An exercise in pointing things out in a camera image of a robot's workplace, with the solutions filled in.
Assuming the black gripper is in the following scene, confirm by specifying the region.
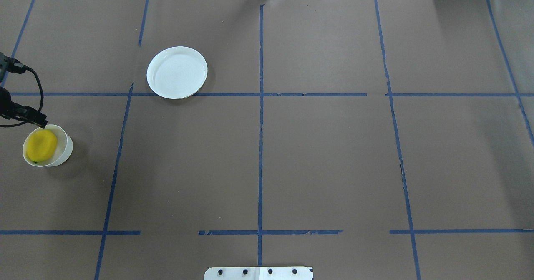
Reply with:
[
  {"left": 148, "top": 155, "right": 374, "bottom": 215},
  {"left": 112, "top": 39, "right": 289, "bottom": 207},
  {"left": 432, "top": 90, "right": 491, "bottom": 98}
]
[{"left": 0, "top": 87, "right": 48, "bottom": 128}]

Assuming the yellow lemon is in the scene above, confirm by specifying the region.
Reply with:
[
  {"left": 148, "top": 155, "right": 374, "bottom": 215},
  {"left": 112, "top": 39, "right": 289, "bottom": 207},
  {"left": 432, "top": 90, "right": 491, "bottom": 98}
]
[{"left": 25, "top": 129, "right": 58, "bottom": 164}]

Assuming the white bowl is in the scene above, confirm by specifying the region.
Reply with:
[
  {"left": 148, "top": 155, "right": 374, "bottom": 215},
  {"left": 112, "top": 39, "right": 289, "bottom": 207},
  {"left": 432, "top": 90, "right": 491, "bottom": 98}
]
[{"left": 22, "top": 124, "right": 74, "bottom": 167}]

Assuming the brown paper table cover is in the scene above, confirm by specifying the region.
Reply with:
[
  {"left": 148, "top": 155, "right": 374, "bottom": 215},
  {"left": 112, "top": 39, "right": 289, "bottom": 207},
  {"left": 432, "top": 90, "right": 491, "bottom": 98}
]
[{"left": 1, "top": 0, "right": 533, "bottom": 280}]

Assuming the black camera cable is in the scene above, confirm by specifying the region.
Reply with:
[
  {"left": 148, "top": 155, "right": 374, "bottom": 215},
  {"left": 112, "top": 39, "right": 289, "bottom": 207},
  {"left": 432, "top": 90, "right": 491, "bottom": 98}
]
[{"left": 0, "top": 65, "right": 45, "bottom": 128}]

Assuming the white metal bracket plate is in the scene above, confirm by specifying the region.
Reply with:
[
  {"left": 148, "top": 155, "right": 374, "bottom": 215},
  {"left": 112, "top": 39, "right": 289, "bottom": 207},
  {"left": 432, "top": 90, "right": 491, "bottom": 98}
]
[{"left": 204, "top": 266, "right": 314, "bottom": 280}]

